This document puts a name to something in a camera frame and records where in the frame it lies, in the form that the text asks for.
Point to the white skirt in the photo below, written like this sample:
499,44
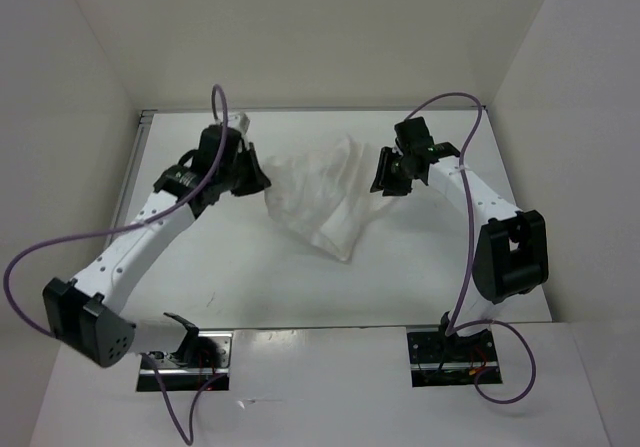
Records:
323,195

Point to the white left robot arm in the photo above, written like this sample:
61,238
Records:
85,312

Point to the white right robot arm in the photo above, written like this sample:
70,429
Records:
507,251

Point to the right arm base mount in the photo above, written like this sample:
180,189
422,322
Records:
439,361

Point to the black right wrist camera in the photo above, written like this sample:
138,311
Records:
412,135

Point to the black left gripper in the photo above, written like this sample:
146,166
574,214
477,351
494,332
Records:
259,179

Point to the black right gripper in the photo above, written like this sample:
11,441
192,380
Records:
383,177

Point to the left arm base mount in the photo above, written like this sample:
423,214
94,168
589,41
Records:
211,360

